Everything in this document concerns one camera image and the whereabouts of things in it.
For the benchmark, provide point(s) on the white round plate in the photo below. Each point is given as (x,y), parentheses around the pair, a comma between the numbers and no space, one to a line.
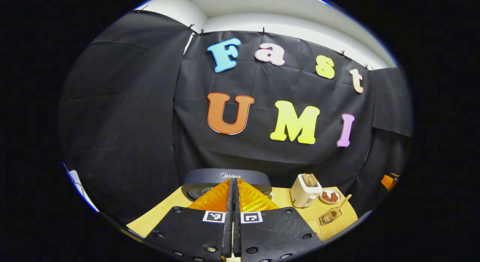
(330,202)

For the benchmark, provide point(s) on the brown meat patty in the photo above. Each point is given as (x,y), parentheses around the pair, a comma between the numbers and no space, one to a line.
(325,196)
(334,197)

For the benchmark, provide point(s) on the white toaster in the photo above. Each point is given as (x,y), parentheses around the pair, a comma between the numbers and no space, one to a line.
(302,194)

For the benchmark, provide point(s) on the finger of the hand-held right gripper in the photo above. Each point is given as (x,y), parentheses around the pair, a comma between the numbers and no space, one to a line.
(389,181)

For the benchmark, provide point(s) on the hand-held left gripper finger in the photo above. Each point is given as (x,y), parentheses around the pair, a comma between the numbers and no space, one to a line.
(237,232)
(229,232)

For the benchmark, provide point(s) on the black backdrop cloth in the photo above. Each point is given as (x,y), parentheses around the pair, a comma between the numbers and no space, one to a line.
(262,85)

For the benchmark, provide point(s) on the toast slice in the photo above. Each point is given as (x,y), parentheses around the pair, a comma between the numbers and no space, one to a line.
(306,179)
(314,178)

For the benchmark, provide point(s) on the dark grey rice cooker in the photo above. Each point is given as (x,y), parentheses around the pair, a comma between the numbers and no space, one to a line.
(202,177)

